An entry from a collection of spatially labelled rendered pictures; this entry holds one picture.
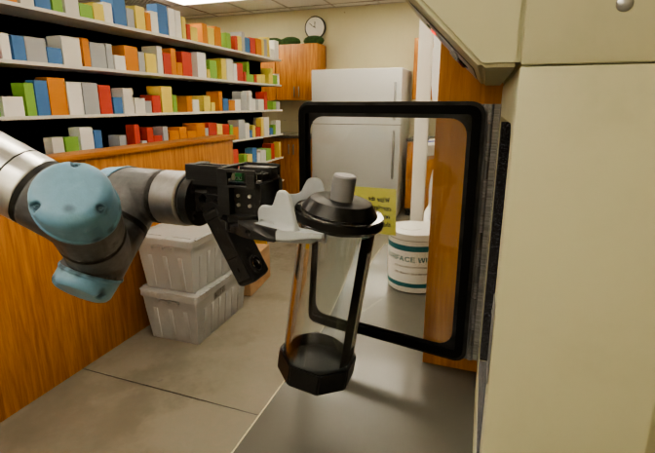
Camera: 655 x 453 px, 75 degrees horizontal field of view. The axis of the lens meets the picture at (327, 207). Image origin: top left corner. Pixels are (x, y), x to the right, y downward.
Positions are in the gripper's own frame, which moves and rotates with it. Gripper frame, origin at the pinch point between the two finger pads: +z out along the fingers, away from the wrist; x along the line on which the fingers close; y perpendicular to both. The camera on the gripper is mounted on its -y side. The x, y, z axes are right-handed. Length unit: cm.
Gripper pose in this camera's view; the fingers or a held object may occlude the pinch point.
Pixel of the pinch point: (331, 229)
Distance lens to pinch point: 52.7
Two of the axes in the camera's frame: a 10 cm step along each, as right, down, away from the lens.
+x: 3.4, -2.2, 9.2
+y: 0.1, -9.7, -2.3
